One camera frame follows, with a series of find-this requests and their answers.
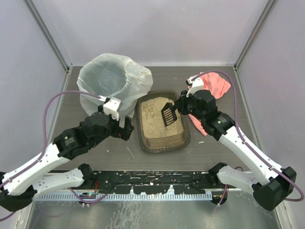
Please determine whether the black slotted litter scoop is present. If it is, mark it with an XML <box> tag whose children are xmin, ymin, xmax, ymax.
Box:
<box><xmin>161</xmin><ymin>103</ymin><xmax>177</xmax><ymax>127</ymax></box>

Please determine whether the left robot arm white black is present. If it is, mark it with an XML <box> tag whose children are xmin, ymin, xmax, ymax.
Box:
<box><xmin>0</xmin><ymin>108</ymin><xmax>134</xmax><ymax>212</ymax></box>

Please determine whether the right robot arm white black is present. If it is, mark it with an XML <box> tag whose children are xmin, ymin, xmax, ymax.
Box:
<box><xmin>174</xmin><ymin>90</ymin><xmax>296</xmax><ymax>211</ymax></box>

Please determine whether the dark translucent litter box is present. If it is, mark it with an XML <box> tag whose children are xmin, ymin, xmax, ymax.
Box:
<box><xmin>135</xmin><ymin>89</ymin><xmax>191</xmax><ymax>153</ymax></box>

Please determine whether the beige cat litter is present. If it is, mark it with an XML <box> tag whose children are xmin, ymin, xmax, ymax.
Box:
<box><xmin>141</xmin><ymin>97</ymin><xmax>184</xmax><ymax>138</ymax></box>

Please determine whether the pink cloth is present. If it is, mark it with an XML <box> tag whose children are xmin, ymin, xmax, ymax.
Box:
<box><xmin>188</xmin><ymin>72</ymin><xmax>231</xmax><ymax>136</ymax></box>

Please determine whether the translucent plastic trash bag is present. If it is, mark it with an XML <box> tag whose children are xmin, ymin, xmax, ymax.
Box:
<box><xmin>77</xmin><ymin>53</ymin><xmax>153</xmax><ymax>126</ymax></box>

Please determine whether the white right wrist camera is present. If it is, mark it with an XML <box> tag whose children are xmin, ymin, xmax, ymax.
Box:
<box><xmin>186</xmin><ymin>76</ymin><xmax>204</xmax><ymax>97</ymax></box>

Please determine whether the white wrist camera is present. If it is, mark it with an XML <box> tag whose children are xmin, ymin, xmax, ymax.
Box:
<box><xmin>103</xmin><ymin>97</ymin><xmax>122</xmax><ymax>121</ymax></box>
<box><xmin>186</xmin><ymin>76</ymin><xmax>204</xmax><ymax>97</ymax></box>

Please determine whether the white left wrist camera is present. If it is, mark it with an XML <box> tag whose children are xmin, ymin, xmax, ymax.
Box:
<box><xmin>103</xmin><ymin>97</ymin><xmax>122</xmax><ymax>121</ymax></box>

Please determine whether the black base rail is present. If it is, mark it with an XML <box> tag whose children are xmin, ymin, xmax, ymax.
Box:
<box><xmin>69</xmin><ymin>169</ymin><xmax>238</xmax><ymax>195</ymax></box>

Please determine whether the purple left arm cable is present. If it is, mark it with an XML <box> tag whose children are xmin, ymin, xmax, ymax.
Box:
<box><xmin>0</xmin><ymin>91</ymin><xmax>112</xmax><ymax>221</ymax></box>

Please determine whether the grey slotted cable duct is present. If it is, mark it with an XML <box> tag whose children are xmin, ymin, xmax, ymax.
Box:
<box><xmin>35</xmin><ymin>191</ymin><xmax>213</xmax><ymax>201</ymax></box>

